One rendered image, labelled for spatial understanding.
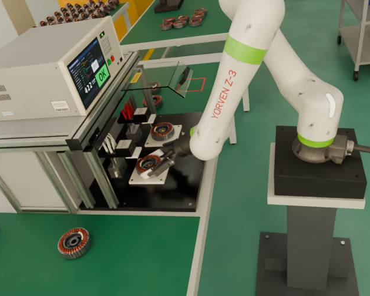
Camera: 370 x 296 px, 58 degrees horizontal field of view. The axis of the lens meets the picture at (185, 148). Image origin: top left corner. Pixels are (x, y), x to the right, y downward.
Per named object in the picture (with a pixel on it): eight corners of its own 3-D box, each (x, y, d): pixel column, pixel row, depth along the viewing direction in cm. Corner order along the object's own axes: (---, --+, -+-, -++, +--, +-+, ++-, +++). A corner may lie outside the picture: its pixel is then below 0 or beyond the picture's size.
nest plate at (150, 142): (181, 127, 162) (181, 124, 161) (175, 145, 151) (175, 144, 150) (152, 128, 166) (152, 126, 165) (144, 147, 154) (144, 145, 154)
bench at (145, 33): (255, 36, 436) (252, -27, 391) (253, 113, 296) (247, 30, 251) (175, 45, 464) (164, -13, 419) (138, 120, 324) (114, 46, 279)
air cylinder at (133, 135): (142, 133, 164) (139, 124, 161) (138, 142, 158) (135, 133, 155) (133, 133, 165) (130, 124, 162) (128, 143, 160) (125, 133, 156)
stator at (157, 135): (176, 126, 161) (174, 120, 158) (173, 140, 152) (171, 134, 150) (154, 128, 163) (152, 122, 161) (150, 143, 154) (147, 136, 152)
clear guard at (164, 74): (193, 71, 154) (191, 59, 150) (184, 98, 135) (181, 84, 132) (128, 77, 162) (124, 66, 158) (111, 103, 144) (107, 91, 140)
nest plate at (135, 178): (171, 159, 144) (171, 157, 143) (164, 184, 132) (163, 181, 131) (139, 160, 147) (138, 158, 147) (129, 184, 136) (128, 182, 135)
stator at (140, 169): (165, 160, 142) (164, 153, 140) (160, 178, 133) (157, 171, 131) (141, 160, 145) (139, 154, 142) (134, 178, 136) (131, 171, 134)
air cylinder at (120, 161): (127, 165, 146) (124, 156, 142) (122, 178, 140) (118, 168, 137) (117, 166, 147) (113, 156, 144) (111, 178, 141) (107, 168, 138)
